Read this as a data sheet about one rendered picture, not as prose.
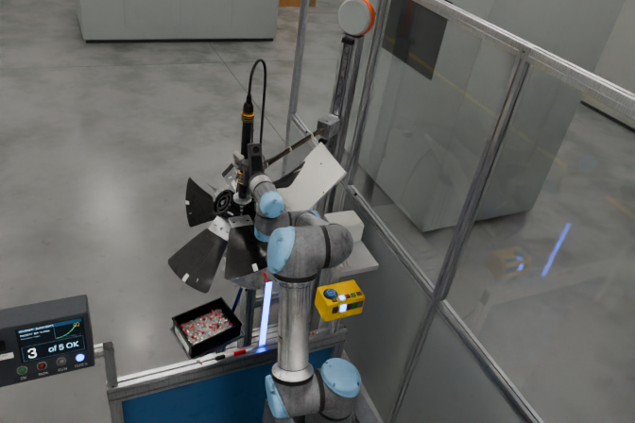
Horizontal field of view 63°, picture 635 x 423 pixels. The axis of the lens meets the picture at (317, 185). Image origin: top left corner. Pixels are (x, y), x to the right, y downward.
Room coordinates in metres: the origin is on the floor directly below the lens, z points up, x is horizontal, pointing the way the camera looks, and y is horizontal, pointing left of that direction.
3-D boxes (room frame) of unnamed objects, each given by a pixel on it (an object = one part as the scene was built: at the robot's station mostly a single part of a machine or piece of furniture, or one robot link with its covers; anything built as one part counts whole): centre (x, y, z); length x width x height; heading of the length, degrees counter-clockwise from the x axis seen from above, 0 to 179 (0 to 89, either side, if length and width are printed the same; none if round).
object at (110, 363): (1.05, 0.58, 0.96); 0.03 x 0.03 x 0.20; 28
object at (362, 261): (1.97, -0.16, 0.85); 0.36 x 0.24 x 0.03; 28
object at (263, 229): (1.38, 0.13, 1.38); 0.11 x 0.08 x 0.11; 111
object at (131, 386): (1.25, 0.20, 0.82); 0.90 x 0.04 x 0.08; 118
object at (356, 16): (2.25, -0.05, 1.88); 0.17 x 0.15 x 0.16; 28
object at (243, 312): (1.78, 0.25, 0.46); 0.09 x 0.04 x 0.91; 28
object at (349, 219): (2.05, -0.15, 0.92); 0.17 x 0.16 x 0.11; 118
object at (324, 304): (1.43, -0.15, 1.02); 0.16 x 0.10 x 0.11; 118
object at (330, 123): (2.17, -0.01, 1.39); 0.10 x 0.07 x 0.08; 153
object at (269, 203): (1.38, 0.15, 1.48); 0.11 x 0.08 x 0.09; 28
